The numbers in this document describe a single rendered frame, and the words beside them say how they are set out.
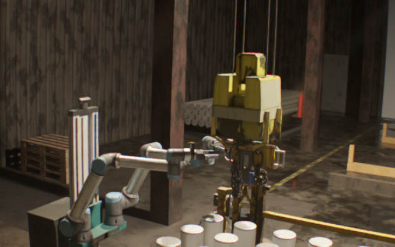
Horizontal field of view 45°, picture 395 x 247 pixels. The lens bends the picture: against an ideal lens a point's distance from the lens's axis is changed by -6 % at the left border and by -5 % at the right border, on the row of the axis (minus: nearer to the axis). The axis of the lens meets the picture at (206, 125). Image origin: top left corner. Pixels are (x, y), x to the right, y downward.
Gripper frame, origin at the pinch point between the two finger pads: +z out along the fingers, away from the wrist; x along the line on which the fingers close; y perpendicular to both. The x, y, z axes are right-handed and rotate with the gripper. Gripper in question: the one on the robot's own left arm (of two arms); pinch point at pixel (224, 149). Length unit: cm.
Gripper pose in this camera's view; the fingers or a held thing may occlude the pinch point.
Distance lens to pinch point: 380.0
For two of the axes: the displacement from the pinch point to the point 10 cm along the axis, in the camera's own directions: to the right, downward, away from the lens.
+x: 9.1, -0.3, 4.1
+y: 0.4, -9.9, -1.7
